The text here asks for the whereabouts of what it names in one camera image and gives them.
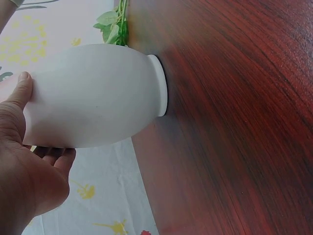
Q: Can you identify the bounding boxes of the green leafy plant stems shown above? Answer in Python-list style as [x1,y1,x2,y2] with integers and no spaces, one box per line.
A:
[92,0,131,47]

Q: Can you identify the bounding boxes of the white ceramic vase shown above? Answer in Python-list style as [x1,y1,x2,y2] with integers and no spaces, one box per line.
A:
[22,43,169,149]

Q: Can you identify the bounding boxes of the person's left hand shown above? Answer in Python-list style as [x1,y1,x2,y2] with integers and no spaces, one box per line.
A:
[0,71,77,235]

